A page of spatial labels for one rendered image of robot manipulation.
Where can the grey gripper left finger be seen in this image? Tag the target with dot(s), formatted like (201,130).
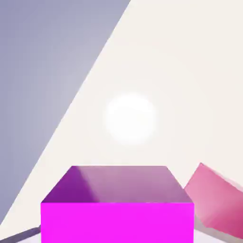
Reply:
(28,238)

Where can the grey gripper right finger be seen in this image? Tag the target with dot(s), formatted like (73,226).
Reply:
(201,239)

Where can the small magenta cube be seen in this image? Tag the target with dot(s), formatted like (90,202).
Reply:
(117,222)

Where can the large pink box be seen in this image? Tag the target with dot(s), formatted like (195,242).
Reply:
(218,199)

